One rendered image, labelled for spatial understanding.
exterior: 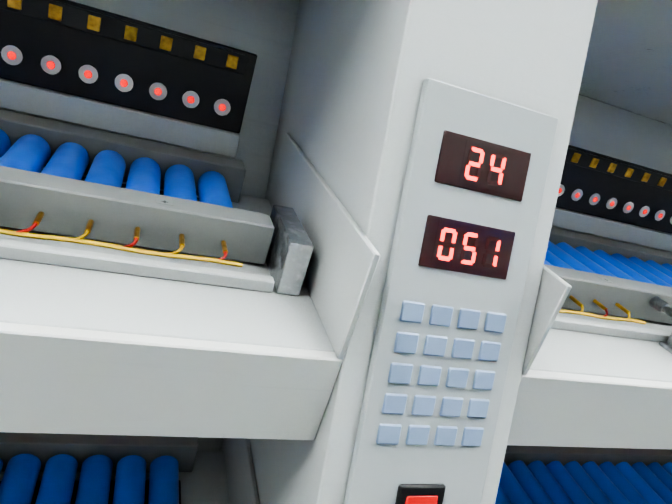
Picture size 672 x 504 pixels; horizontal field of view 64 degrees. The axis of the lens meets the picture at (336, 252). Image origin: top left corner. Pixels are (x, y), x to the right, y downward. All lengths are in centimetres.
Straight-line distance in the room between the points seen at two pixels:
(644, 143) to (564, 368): 36
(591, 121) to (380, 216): 38
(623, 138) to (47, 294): 52
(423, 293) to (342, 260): 4
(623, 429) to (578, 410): 4
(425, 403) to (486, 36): 16
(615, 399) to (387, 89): 20
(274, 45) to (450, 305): 26
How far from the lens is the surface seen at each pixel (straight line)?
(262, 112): 42
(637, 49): 46
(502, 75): 26
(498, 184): 25
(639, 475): 60
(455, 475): 27
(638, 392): 34
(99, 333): 21
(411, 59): 24
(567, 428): 33
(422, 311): 23
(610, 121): 59
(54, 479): 38
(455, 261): 24
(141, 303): 24
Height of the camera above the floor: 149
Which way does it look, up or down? 3 degrees down
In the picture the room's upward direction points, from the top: 10 degrees clockwise
